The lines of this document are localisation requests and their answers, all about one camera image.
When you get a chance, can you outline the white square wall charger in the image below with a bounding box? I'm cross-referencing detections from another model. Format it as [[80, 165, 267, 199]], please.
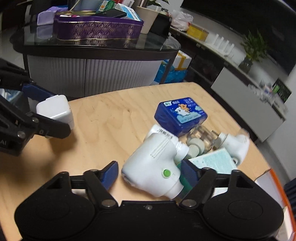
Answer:
[[36, 95, 74, 130]]

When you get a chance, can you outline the white small labelled bottle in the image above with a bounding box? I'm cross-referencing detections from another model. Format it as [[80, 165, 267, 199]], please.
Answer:
[[144, 125, 189, 164]]

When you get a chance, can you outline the teal green product box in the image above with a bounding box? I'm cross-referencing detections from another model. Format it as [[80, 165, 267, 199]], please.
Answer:
[[176, 148, 239, 197]]

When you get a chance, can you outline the clear repellent refill bottle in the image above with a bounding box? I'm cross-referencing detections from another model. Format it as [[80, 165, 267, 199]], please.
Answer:
[[186, 125, 218, 159]]

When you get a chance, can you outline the white plug-in repellent heater green button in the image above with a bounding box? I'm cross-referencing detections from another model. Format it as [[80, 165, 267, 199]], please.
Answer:
[[121, 133, 184, 200]]

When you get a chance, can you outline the white plug-in heater with bottle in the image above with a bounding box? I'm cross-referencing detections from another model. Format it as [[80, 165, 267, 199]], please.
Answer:
[[214, 128, 250, 166]]

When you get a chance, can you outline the blue tin with cartoon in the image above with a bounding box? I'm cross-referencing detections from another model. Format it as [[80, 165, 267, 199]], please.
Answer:
[[154, 97, 208, 137]]

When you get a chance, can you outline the black glass round side table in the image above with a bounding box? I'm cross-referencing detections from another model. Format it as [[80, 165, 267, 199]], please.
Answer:
[[10, 25, 181, 98]]

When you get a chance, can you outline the purple patterned gift box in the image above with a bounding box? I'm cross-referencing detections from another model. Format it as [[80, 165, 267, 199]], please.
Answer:
[[53, 13, 144, 48]]

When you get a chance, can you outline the orange white cardboard box tray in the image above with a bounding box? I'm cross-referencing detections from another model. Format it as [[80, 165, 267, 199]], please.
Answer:
[[255, 169, 295, 240]]

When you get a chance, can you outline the blue plastic floor bag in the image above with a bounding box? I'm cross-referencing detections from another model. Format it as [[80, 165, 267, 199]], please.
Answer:
[[154, 60, 188, 83]]

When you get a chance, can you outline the dark blue curtain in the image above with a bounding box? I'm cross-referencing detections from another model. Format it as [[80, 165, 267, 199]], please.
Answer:
[[284, 178, 296, 213]]

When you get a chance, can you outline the white TV console cabinet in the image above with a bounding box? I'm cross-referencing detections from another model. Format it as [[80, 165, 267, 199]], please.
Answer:
[[170, 27, 285, 142]]

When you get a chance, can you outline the white yellow floor carton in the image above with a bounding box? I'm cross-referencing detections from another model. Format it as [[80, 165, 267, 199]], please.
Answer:
[[173, 50, 192, 70]]

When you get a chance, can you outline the black green display box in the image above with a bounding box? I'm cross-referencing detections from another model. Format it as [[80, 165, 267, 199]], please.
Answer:
[[272, 78, 292, 103]]

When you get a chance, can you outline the white wifi router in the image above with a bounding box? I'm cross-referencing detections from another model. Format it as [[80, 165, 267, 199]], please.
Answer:
[[205, 34, 235, 58]]

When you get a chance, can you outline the potted green plant glass vase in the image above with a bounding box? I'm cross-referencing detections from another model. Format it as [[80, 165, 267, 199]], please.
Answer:
[[239, 30, 269, 74]]

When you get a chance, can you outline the yellow cardboard box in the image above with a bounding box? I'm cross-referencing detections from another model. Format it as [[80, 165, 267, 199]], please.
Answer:
[[187, 24, 209, 42]]

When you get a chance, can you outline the white plastic bag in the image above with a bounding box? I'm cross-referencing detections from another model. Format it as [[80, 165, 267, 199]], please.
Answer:
[[171, 10, 194, 31]]

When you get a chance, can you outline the black wall television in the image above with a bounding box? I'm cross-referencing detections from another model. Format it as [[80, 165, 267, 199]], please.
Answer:
[[181, 0, 295, 74]]

